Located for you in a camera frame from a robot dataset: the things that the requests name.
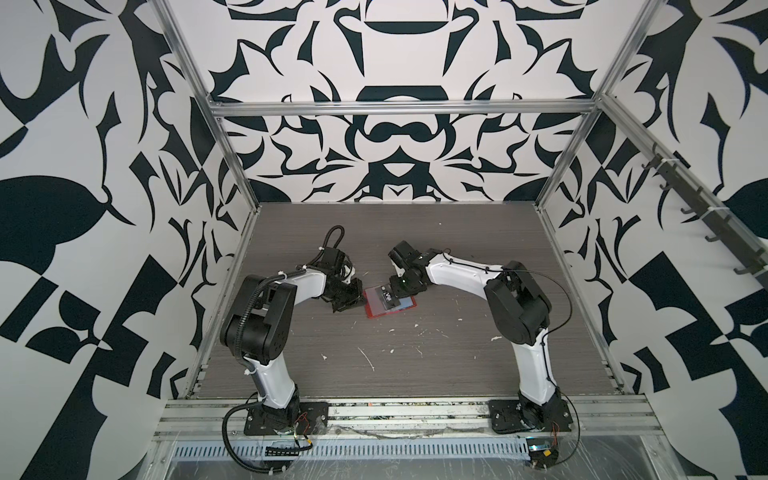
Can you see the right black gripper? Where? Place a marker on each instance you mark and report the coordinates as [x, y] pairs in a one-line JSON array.
[[394, 283]]

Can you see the black VIP credit card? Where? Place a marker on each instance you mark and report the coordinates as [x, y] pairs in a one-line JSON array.
[[391, 302]]

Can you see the white slotted cable duct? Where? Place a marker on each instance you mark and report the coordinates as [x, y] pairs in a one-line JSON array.
[[364, 449]]

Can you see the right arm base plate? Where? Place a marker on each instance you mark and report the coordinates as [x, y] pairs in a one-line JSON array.
[[523, 415]]

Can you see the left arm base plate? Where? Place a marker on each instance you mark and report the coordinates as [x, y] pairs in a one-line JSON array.
[[304, 417]]

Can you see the red leather card holder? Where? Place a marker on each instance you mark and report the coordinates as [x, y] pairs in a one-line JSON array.
[[373, 306]]

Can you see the green circuit board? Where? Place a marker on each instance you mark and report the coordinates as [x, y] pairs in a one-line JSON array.
[[543, 453]]

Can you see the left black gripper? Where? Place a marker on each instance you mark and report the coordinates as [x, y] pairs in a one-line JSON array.
[[357, 294]]

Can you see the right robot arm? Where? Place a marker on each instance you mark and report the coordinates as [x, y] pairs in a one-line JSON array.
[[521, 313]]

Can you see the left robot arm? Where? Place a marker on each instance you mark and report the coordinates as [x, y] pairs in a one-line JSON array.
[[258, 325]]

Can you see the wall hook rack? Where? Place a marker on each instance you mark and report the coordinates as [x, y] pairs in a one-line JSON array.
[[701, 204]]

